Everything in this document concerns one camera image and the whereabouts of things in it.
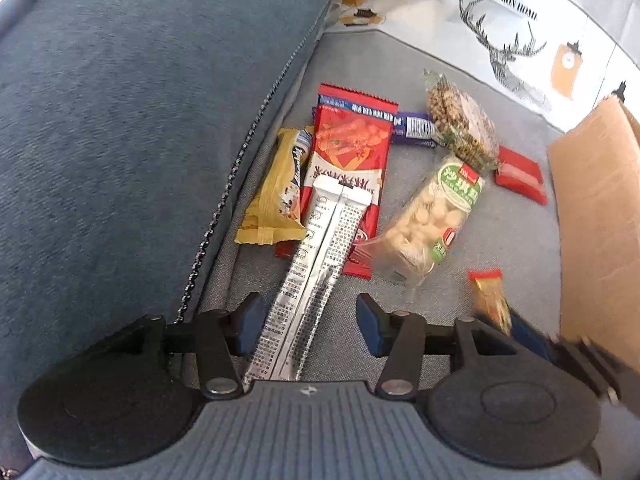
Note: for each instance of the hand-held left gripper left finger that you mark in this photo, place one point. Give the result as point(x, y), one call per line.
point(249, 324)

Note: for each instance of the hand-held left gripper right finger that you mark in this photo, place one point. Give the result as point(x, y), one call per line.
point(369, 322)

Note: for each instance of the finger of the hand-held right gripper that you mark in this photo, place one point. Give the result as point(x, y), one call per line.
point(531, 339)

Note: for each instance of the small red yellow packet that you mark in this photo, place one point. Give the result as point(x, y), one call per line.
point(487, 300)

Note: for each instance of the long foil stick packet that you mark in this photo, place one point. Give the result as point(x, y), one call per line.
point(320, 240)

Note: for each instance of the green label peanut packet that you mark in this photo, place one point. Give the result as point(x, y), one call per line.
point(430, 220)

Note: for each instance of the yellow wafer bar packet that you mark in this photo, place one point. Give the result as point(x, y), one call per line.
point(272, 195)

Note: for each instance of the cardboard box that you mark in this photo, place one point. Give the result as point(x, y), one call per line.
point(600, 220)

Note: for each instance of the large red snack packet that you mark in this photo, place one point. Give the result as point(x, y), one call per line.
point(350, 140)

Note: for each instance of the grey sofa seat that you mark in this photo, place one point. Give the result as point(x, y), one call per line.
point(500, 240)

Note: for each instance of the small flat red packet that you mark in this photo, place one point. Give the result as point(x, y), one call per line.
point(520, 175)

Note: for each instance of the purple candy bar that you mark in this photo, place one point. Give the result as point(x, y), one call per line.
point(415, 127)

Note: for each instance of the clear seed bar packet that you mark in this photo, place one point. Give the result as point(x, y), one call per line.
point(460, 120)

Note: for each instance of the blue sofa cushion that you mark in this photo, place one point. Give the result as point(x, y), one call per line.
point(125, 135)

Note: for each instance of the deer print cloth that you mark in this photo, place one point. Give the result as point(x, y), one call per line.
point(440, 20)

